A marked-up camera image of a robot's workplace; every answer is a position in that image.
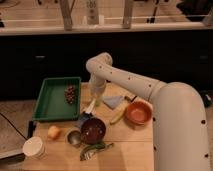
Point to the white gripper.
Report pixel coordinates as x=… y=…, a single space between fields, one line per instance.
x=97 y=87

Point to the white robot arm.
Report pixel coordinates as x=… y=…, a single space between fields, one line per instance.
x=180 y=134

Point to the small metal cup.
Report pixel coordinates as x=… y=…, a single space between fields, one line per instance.
x=74 y=138

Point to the blue cloth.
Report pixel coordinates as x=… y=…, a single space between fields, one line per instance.
x=112 y=101

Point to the dark grape bunch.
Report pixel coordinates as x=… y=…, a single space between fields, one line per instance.
x=70 y=94

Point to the dark red bowl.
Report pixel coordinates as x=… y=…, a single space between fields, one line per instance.
x=93 y=131

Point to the yellow banana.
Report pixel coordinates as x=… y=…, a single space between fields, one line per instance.
x=117 y=116

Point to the green plastic tray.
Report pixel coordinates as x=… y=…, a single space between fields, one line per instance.
x=51 y=103

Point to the orange bowl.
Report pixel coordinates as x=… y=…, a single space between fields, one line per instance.
x=138 y=113

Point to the yellow onion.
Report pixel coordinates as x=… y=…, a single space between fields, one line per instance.
x=53 y=132

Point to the dark blue floor object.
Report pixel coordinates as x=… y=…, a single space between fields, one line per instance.
x=206 y=99

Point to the dark handled tool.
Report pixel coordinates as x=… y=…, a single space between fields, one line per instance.
x=130 y=99

